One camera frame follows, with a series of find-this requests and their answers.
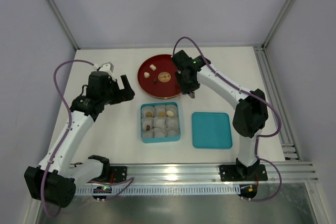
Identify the teal box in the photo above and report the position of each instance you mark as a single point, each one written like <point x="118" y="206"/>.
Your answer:
<point x="173" y="135"/>

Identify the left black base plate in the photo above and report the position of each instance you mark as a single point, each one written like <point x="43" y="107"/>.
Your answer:
<point x="117" y="174"/>

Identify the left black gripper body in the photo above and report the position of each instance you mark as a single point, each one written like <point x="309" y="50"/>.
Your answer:
<point x="119" y="92"/>

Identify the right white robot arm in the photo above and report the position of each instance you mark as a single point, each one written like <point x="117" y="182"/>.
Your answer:
<point x="250" y="113"/>

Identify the white chocolate cube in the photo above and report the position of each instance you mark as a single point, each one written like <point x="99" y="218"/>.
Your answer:
<point x="153" y="67"/>

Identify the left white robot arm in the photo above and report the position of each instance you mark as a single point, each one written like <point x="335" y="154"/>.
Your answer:
<point x="53" y="181"/>

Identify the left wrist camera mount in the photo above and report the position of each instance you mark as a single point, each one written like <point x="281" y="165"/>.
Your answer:
<point x="105" y="67"/>

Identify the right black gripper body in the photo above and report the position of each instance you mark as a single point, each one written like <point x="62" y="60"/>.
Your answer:
<point x="189" y="85"/>

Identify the aluminium frame post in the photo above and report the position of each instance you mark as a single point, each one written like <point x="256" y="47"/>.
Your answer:
<point x="61" y="21"/>
<point x="285" y="9"/>

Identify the left aluminium frame post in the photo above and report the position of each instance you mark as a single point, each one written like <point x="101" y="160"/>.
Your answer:
<point x="61" y="21"/>

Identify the right aluminium frame post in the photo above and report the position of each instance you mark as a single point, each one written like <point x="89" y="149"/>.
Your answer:
<point x="285" y="9"/>

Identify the cream oval chocolate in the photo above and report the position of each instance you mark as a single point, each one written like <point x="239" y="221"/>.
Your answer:
<point x="170" y="113"/>

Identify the red round tray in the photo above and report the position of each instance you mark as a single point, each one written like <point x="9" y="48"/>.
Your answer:
<point x="159" y="90"/>

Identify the perforated cable duct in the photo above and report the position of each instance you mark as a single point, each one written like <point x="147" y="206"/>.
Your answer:
<point x="159" y="190"/>

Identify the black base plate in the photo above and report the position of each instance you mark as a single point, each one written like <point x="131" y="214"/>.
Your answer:
<point x="117" y="174"/>
<point x="229" y="173"/>

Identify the teal box lid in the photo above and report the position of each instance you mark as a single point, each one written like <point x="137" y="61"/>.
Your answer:
<point x="211" y="130"/>

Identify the metal tongs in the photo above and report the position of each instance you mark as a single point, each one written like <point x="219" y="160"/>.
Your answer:
<point x="192" y="95"/>

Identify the aluminium rail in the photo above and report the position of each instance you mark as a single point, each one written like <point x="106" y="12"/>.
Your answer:
<point x="291" y="172"/>

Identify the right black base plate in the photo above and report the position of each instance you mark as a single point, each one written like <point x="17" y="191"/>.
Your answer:
<point x="229" y="173"/>

